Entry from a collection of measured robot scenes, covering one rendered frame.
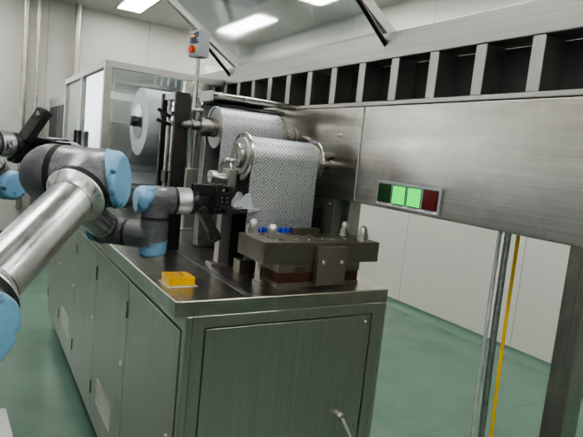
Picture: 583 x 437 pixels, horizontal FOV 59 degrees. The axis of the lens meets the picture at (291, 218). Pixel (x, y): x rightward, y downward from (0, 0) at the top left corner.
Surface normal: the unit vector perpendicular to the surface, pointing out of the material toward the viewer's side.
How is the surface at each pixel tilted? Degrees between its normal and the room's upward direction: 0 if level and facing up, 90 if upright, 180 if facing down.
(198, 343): 90
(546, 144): 90
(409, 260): 90
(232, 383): 90
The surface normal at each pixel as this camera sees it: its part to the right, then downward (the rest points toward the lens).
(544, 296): -0.85, -0.03
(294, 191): 0.51, 0.15
